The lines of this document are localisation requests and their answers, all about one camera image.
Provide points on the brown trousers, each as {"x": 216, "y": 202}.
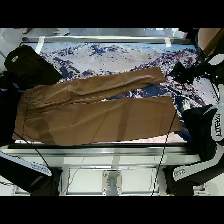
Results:
{"x": 100, "y": 123}

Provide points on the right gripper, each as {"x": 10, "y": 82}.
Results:
{"x": 182, "y": 72}

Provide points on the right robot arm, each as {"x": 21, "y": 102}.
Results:
{"x": 196, "y": 168}

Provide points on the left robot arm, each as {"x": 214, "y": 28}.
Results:
{"x": 23, "y": 170}

